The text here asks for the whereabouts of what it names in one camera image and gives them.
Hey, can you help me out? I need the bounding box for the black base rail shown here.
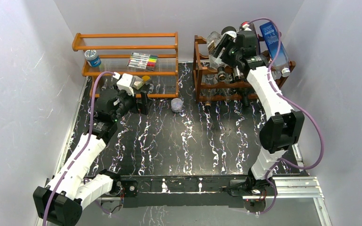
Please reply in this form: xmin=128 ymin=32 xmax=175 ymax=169
xmin=118 ymin=174 xmax=277 ymax=209

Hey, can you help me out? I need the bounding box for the green wine bottle white neck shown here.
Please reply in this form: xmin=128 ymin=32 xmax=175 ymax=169
xmin=221 ymin=26 xmax=242 ymax=82

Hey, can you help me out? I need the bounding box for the orange wooden shelf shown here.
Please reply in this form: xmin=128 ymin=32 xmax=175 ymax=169
xmin=72 ymin=32 xmax=179 ymax=98

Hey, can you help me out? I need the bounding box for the clear jar of paper clips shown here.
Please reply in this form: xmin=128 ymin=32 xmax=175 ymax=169
xmin=171 ymin=98 xmax=183 ymax=113

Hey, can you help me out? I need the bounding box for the clear square liquor bottle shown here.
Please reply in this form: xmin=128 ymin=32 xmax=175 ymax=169
xmin=206 ymin=31 xmax=226 ymax=81

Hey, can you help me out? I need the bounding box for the clear bottle copper cap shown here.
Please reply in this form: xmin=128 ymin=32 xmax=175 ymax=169
xmin=201 ymin=74 xmax=217 ymax=111

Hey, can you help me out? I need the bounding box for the yellow grey eraser block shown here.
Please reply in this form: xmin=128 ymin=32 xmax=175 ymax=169
xmin=142 ymin=75 xmax=152 ymax=85

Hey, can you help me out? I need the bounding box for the blue lidded round jar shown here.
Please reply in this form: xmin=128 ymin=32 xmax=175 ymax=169
xmin=84 ymin=49 xmax=101 ymax=67

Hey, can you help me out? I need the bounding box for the dark wine bottle black neck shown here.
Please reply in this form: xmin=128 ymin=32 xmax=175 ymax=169
xmin=240 ymin=88 xmax=250 ymax=107

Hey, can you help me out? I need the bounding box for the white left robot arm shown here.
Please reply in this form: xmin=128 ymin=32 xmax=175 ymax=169
xmin=33 ymin=89 xmax=152 ymax=226

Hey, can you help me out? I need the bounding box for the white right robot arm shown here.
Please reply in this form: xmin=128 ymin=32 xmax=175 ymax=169
xmin=209 ymin=30 xmax=304 ymax=195

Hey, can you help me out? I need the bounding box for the blue carton bottle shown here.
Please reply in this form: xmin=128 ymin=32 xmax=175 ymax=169
xmin=259 ymin=22 xmax=291 ymax=77

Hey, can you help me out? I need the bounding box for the pack of coloured markers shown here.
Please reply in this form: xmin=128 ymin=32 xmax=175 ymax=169
xmin=128 ymin=52 xmax=158 ymax=71

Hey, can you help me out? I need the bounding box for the brown wooden wine rack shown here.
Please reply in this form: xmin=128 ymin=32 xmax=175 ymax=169
xmin=193 ymin=31 xmax=296 ymax=104

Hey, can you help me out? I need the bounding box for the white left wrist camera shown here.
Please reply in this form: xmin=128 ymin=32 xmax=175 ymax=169
xmin=112 ymin=72 xmax=135 ymax=97

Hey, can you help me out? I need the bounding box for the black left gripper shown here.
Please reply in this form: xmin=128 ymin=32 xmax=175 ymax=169
xmin=112 ymin=83 xmax=154 ymax=122

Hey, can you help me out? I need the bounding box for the dark red bottle gold cap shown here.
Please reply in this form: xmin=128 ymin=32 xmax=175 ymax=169
xmin=239 ymin=21 xmax=261 ymax=55

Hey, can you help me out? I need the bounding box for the white and green small box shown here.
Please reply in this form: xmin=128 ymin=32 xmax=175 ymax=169
xmin=132 ymin=76 xmax=145 ymax=90

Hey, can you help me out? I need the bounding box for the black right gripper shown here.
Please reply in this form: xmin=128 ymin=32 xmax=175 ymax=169
xmin=209 ymin=33 xmax=242 ymax=68

